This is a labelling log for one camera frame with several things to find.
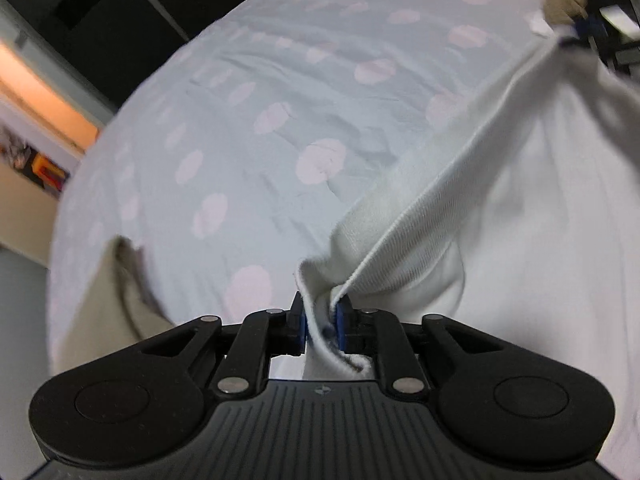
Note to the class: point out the polka dot bed sheet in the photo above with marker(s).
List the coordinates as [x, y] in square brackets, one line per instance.
[250, 135]

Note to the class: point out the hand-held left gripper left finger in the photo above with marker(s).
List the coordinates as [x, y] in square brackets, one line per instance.
[299, 325]

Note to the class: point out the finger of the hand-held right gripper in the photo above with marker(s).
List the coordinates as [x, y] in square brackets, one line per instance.
[580, 29]

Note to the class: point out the orange lit doorway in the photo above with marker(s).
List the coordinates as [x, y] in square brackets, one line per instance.
[45, 95]

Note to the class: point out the beige cloth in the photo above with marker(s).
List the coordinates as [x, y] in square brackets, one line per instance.
[115, 300]

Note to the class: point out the black sliding wardrobe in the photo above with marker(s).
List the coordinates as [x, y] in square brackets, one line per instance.
[110, 20]

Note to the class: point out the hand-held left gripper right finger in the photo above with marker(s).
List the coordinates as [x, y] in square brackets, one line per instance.
[341, 325]

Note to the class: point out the white garment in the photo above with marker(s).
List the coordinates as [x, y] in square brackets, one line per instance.
[525, 210]

